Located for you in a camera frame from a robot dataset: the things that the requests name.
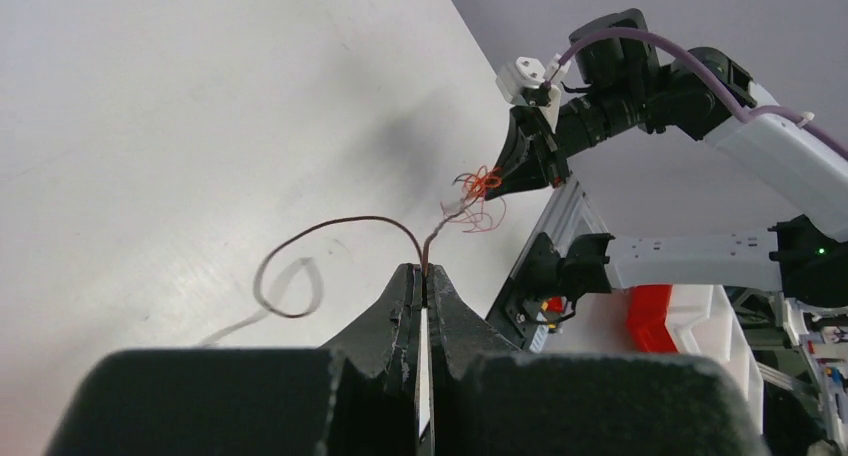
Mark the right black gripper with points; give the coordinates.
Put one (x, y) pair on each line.
(527, 161)

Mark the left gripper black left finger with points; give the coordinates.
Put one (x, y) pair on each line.
(354, 395)

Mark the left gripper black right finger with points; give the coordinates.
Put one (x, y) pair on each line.
(491, 398)

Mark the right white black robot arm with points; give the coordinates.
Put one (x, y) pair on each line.
(702, 176)

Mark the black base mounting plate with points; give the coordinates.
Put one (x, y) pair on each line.
(517, 310)

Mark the red white background equipment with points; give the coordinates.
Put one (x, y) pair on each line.
(788, 359)

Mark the aluminium frame rail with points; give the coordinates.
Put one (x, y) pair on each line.
(567, 215)

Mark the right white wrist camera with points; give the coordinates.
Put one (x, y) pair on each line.
(527, 82)

